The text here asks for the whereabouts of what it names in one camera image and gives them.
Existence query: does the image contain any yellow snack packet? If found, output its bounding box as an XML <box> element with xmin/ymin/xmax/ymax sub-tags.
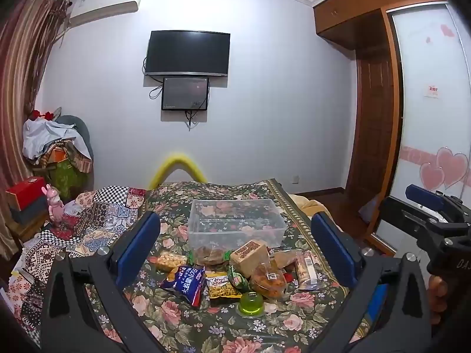
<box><xmin>204</xmin><ymin>271</ymin><xmax>242</xmax><ymax>299</ymax></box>

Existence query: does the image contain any yellow fleece blanket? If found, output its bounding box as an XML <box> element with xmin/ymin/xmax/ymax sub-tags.
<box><xmin>287</xmin><ymin>193</ymin><xmax>334</xmax><ymax>218</ymax></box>

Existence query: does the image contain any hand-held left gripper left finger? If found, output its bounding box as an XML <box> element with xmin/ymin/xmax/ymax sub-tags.
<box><xmin>40</xmin><ymin>211</ymin><xmax>162</xmax><ymax>353</ymax></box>

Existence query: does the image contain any pile of clothes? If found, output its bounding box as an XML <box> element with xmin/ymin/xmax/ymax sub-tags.
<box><xmin>22</xmin><ymin>108</ymin><xmax>94</xmax><ymax>200</ymax></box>

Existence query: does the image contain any patchwork quilt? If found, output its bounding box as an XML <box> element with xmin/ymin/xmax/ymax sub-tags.
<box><xmin>7</xmin><ymin>186</ymin><xmax>156</xmax><ymax>341</ymax></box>

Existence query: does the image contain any white air conditioner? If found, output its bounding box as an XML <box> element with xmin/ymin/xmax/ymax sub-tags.
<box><xmin>68</xmin><ymin>0</ymin><xmax>144</xmax><ymax>28</ymax></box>

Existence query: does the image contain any red and white wafer packet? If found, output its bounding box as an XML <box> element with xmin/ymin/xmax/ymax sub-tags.
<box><xmin>294</xmin><ymin>252</ymin><xmax>319</xmax><ymax>290</ymax></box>

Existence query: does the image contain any brown bread block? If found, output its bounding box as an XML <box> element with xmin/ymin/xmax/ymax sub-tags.
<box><xmin>230</xmin><ymin>240</ymin><xmax>272</xmax><ymax>279</ymax></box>

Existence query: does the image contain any red box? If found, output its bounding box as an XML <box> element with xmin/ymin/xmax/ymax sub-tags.
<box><xmin>5</xmin><ymin>176</ymin><xmax>47</xmax><ymax>210</ymax></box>

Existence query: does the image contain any wooden overhead cabinet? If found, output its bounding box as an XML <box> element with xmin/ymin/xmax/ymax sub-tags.
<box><xmin>313</xmin><ymin>0</ymin><xmax>457</xmax><ymax>50</ymax></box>

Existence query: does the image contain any pink plush toy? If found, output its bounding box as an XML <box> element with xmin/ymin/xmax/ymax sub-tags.
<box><xmin>42</xmin><ymin>184</ymin><xmax>66</xmax><ymax>226</ymax></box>

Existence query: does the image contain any clear bag of brown pastry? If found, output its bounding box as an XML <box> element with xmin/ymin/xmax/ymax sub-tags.
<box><xmin>270</xmin><ymin>249</ymin><xmax>306</xmax><ymax>273</ymax></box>

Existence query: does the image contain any green candy packet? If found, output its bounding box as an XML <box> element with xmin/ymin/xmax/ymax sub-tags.
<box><xmin>227</xmin><ymin>265</ymin><xmax>251</xmax><ymax>290</ymax></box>

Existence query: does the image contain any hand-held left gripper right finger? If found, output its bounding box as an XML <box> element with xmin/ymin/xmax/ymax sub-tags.
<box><xmin>311</xmin><ymin>212</ymin><xmax>432</xmax><ymax>353</ymax></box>

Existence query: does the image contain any blue snack packet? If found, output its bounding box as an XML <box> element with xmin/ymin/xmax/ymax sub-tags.
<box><xmin>160</xmin><ymin>265</ymin><xmax>207</xmax><ymax>308</ymax></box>

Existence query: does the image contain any black wall television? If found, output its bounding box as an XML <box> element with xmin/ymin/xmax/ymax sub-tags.
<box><xmin>145</xmin><ymin>29</ymin><xmax>231</xmax><ymax>78</ymax></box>

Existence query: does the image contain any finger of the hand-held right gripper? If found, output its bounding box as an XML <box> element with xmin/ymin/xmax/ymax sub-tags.
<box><xmin>405</xmin><ymin>184</ymin><xmax>447</xmax><ymax>211</ymax></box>
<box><xmin>380</xmin><ymin>197</ymin><xmax>442</xmax><ymax>229</ymax></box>

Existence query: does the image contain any grey box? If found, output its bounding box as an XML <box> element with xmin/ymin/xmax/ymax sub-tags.
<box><xmin>9</xmin><ymin>195</ymin><xmax>51</xmax><ymax>226</ymax></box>

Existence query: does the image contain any small black wall monitor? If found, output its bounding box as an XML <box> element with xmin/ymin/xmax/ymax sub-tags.
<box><xmin>161</xmin><ymin>76</ymin><xmax>210</xmax><ymax>111</ymax></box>

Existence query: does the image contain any grey chair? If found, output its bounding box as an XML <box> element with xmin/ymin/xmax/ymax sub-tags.
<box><xmin>55</xmin><ymin>115</ymin><xmax>95</xmax><ymax>163</ymax></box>

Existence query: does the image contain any person's right hand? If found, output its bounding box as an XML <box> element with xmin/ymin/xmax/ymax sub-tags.
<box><xmin>428</xmin><ymin>275</ymin><xmax>448</xmax><ymax>325</ymax></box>

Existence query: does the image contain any dark floral blanket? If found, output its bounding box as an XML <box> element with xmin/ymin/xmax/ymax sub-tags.
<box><xmin>84</xmin><ymin>178</ymin><xmax>373</xmax><ymax>353</ymax></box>

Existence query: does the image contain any green jelly cup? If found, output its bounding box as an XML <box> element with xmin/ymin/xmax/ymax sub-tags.
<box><xmin>238</xmin><ymin>290</ymin><xmax>265</xmax><ymax>319</ymax></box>

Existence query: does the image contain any white sliding door with hearts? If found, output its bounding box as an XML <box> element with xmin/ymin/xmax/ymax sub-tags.
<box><xmin>375</xmin><ymin>2</ymin><xmax>471</xmax><ymax>252</ymax></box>

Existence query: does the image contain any striped brown curtain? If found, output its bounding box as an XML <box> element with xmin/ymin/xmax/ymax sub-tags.
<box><xmin>0</xmin><ymin>0</ymin><xmax>71</xmax><ymax>251</ymax></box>

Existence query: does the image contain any bag of orange fried snacks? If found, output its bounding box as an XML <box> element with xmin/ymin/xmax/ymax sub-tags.
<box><xmin>250</xmin><ymin>261</ymin><xmax>288</xmax><ymax>299</ymax></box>

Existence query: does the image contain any yellow foam tube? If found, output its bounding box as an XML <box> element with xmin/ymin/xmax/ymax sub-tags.
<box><xmin>147</xmin><ymin>151</ymin><xmax>209</xmax><ymax>192</ymax></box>

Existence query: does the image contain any white plastic bag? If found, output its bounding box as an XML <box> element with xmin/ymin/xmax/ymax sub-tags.
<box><xmin>359</xmin><ymin>195</ymin><xmax>380</xmax><ymax>224</ymax></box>

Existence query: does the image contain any clear plastic container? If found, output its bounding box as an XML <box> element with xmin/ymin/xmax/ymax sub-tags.
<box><xmin>188</xmin><ymin>199</ymin><xmax>287</xmax><ymax>262</ymax></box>

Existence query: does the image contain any black hanging cable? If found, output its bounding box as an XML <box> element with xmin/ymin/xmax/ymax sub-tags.
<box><xmin>184</xmin><ymin>109</ymin><xmax>207</xmax><ymax>129</ymax></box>

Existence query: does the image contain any wooden door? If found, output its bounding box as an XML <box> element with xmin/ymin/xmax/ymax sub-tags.
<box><xmin>346</xmin><ymin>11</ymin><xmax>402</xmax><ymax>196</ymax></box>

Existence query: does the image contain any clear bag of brown buns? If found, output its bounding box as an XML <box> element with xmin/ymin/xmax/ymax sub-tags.
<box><xmin>193</xmin><ymin>244</ymin><xmax>231</xmax><ymax>266</ymax></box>

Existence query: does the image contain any orange peanut packet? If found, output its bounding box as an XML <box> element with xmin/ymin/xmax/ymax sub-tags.
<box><xmin>149</xmin><ymin>252</ymin><xmax>188</xmax><ymax>272</ymax></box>

